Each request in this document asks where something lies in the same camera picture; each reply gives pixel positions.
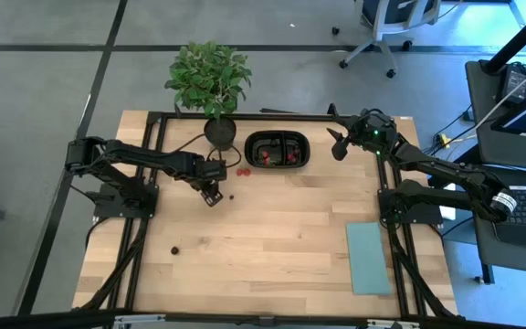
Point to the black power adapter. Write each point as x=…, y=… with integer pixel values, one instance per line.
x=516, y=82

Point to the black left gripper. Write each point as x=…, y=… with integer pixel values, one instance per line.
x=208, y=173

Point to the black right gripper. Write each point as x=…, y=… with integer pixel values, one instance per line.
x=372, y=130

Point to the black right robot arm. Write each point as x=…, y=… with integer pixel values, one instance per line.
x=445, y=171

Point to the black frame bar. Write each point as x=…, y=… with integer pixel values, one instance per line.
x=62, y=320

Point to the green cloth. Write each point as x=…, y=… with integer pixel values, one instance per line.
x=368, y=258

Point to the black aluminium table frame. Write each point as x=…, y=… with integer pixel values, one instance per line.
x=267, y=117

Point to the yellow power plug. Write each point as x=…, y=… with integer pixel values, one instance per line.
x=443, y=139

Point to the grey office desk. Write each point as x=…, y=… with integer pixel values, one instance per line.
x=509, y=155

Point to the black pole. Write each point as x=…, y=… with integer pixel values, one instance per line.
x=518, y=34

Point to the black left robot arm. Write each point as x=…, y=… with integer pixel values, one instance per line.
x=144, y=157

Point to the white office chair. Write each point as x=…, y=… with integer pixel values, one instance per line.
x=395, y=18

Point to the white paper slip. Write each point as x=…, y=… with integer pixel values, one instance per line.
x=448, y=212

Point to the black divided tupperware container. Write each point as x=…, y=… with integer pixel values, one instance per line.
x=277, y=148

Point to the green plant in black pot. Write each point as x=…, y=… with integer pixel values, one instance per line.
x=208, y=77

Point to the dark blackberry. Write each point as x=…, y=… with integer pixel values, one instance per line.
x=175, y=250

